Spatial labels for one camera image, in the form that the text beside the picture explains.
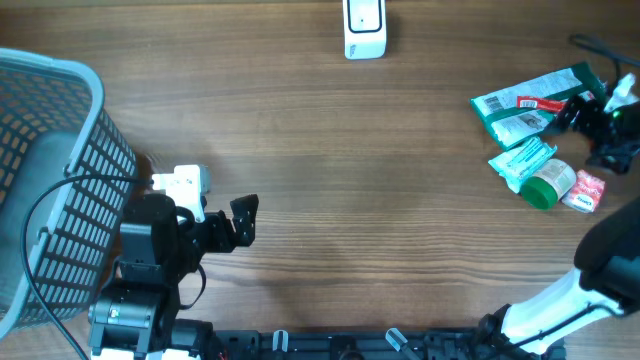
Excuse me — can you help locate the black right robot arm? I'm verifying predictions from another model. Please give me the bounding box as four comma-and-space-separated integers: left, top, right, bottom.
485, 96, 639, 359

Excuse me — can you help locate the red Nescafe coffee stick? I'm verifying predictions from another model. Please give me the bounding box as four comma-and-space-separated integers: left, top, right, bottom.
516, 94, 573, 114

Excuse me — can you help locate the grey plastic mesh basket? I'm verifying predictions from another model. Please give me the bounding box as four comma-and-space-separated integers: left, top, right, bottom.
1, 48, 137, 336

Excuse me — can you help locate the small jar green lid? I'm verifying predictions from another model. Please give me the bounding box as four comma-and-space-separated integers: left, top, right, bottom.
520, 158, 577, 211

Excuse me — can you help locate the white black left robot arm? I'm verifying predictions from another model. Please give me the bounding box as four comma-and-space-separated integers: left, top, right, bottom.
88, 193, 259, 359

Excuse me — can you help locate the small red snack packet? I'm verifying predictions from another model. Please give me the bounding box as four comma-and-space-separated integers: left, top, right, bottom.
561, 170, 606, 213

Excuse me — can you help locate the white barcode scanner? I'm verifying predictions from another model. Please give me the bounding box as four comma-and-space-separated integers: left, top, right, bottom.
342, 0, 387, 60

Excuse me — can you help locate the light green tissue pack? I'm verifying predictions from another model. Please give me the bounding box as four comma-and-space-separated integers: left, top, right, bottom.
488, 137, 557, 194

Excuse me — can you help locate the green 3M gloves pack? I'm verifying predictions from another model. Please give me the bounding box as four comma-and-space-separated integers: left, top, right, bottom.
470, 62, 606, 150

